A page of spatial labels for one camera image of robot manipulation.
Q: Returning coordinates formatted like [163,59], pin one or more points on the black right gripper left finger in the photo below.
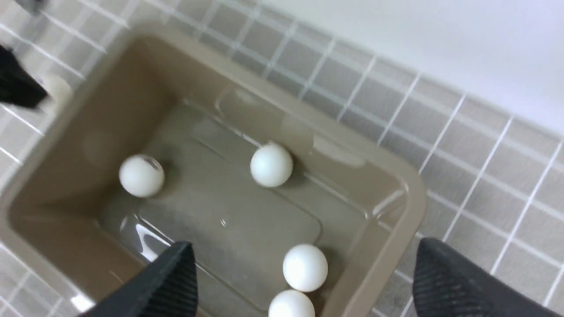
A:
[167,287]

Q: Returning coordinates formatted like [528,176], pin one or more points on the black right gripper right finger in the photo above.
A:
[447,284]

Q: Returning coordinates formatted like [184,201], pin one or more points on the olive green plastic bin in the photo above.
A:
[160,93]

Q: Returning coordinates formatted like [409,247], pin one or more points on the white ping-pong ball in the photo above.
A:
[305,268]
[271,165]
[141,175]
[59,93]

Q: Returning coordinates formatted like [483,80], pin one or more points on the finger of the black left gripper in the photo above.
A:
[17,87]

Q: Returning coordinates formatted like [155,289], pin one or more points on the grey checkered table cloth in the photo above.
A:
[495,181]

